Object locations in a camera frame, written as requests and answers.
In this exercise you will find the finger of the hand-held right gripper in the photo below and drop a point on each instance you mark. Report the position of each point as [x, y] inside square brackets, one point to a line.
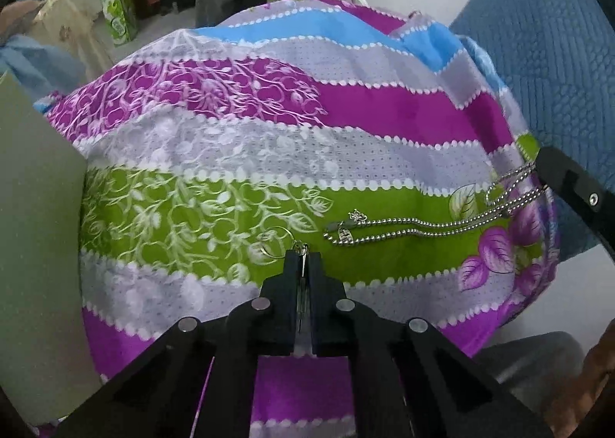
[571, 183]

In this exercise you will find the beige lace cloth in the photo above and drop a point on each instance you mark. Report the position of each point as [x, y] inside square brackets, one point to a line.
[72, 30]

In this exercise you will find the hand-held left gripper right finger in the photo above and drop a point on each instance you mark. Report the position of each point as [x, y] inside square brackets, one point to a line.
[316, 284]

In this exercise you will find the light blue cloth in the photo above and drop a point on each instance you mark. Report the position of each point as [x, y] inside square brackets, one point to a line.
[38, 66]

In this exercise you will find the beige pillow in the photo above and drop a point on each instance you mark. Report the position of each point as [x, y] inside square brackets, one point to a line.
[17, 15]

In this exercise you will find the grey fabric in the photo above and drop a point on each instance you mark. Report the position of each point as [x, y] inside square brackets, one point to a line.
[523, 361]

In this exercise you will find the striped floral printed cloth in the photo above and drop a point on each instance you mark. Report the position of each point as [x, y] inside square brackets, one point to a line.
[384, 106]

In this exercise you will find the white green cardboard box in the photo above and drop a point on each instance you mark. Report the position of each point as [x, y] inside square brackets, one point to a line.
[38, 226]

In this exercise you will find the silver hoop earring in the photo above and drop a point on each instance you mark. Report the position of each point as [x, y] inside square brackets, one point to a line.
[301, 249]

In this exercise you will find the brown blurred object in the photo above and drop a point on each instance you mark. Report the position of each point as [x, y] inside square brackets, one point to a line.
[586, 390]

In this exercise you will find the blue quilted mat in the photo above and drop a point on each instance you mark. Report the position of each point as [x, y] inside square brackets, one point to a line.
[552, 58]

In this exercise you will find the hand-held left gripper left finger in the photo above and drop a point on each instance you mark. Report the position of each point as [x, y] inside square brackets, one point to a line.
[290, 284]

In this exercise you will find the green shopping bag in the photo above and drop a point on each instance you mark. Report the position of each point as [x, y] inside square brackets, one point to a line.
[119, 13]

